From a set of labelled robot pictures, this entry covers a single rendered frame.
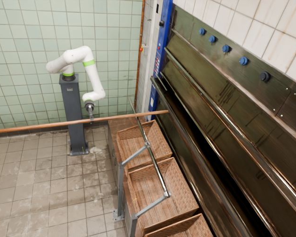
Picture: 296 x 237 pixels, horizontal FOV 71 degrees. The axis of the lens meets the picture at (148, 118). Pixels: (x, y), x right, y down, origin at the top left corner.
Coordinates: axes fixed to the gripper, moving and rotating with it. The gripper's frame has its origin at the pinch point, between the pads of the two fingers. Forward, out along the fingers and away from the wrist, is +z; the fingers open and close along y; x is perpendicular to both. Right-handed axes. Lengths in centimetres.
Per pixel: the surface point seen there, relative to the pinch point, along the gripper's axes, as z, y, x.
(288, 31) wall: 82, -107, -77
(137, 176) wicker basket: 33, 54, -38
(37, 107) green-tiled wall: -126, 72, 67
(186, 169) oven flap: 56, 24, -76
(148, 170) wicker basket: 33, 48, -49
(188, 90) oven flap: 20, -37, -80
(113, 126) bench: -54, 62, -30
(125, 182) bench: 32, 61, -26
